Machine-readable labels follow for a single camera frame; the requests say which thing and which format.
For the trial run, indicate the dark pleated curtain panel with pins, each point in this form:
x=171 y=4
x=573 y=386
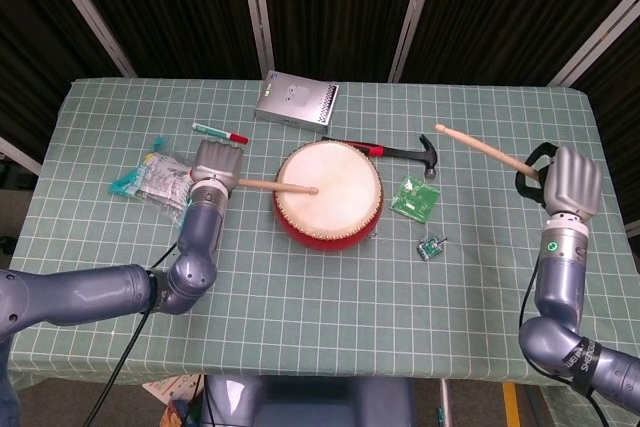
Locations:
x=175 y=12
x=500 y=12
x=30 y=47
x=340 y=12

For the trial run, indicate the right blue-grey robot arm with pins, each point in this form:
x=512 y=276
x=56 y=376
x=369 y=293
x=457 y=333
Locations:
x=557 y=282

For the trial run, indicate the black claw hammer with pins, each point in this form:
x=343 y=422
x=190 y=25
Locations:
x=400 y=151

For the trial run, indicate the blue-grey robot torso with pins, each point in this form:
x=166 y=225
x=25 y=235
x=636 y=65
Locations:
x=310 y=402

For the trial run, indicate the teal clear snack bag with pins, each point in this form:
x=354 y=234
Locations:
x=155 y=182

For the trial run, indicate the green marker red cap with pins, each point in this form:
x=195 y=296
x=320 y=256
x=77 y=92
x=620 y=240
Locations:
x=215 y=131

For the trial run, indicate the green grid cutting mat table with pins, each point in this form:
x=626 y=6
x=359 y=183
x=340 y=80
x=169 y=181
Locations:
x=325 y=307

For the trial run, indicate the white table leg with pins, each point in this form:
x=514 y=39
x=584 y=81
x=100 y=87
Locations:
x=445 y=402

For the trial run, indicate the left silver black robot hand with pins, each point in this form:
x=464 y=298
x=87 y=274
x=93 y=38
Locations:
x=217 y=162

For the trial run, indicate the silver earbuds box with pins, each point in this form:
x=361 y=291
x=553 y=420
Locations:
x=295 y=102

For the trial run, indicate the red drum white skin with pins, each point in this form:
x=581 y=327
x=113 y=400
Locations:
x=330 y=207

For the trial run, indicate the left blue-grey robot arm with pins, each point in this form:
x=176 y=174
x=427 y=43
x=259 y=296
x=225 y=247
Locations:
x=90 y=294

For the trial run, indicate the green circuit board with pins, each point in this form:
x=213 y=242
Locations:
x=415 y=199

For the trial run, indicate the white partition post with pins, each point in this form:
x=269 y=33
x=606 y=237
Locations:
x=17 y=153
x=595 y=37
x=257 y=12
x=412 y=17
x=95 y=17

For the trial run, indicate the small green electronic module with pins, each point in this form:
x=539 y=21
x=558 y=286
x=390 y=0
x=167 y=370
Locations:
x=427 y=248

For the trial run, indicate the wooden drumstick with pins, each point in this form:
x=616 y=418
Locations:
x=280 y=186
x=480 y=146

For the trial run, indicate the printed paper boxes pile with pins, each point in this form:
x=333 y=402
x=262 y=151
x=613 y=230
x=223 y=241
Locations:
x=172 y=392

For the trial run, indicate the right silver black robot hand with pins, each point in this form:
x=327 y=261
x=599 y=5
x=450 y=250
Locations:
x=575 y=182

